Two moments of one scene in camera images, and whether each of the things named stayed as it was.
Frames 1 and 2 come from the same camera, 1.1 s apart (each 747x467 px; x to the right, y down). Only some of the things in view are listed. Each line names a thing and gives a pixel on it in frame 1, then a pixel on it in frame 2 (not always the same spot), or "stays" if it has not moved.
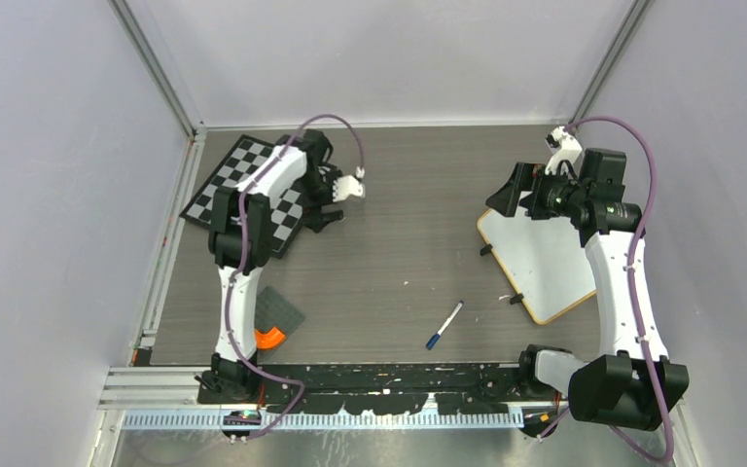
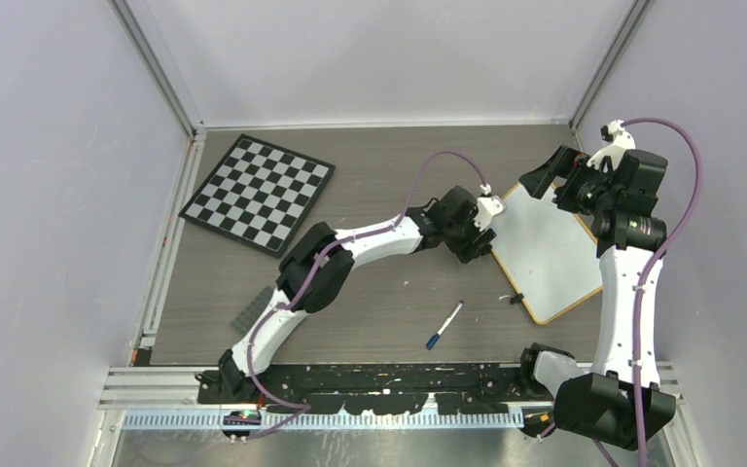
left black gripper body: (318, 190) -> (466, 238)
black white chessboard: (286, 208) stays
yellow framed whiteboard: (544, 260) stays
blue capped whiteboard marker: (432, 342) stays
